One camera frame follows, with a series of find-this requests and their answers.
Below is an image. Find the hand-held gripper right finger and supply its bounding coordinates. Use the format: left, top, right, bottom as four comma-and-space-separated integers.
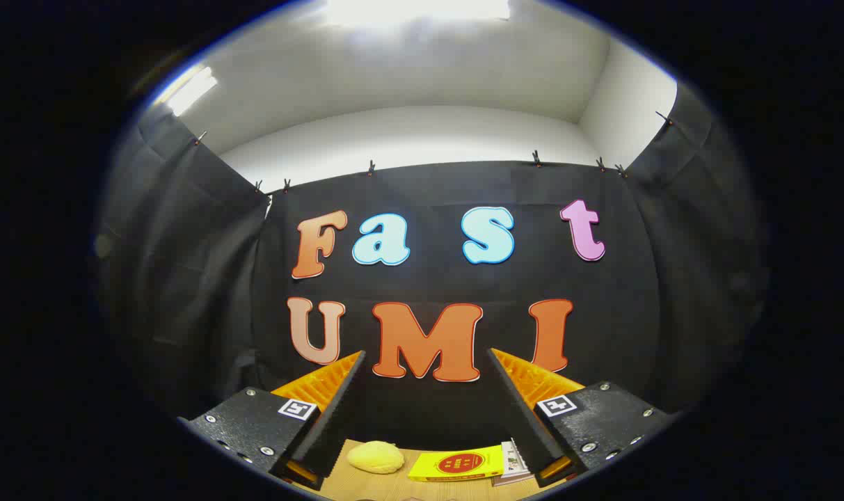
488, 347, 678, 489

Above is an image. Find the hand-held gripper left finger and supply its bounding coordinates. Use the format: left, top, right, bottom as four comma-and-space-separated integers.
178, 350, 367, 491

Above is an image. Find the yellow bun-shaped plush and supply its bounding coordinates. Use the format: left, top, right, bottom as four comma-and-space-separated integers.
347, 440, 406, 475

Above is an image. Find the yellow book with red label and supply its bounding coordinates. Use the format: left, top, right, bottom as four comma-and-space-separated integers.
408, 445, 504, 483

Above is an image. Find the black backdrop cloth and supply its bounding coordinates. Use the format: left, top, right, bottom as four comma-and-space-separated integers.
91, 83, 770, 453

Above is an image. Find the row of small cloth clips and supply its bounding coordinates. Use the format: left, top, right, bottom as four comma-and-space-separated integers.
192, 110, 674, 194

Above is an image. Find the ceiling light panel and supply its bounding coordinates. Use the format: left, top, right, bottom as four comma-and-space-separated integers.
321, 0, 513, 29
154, 65, 219, 118

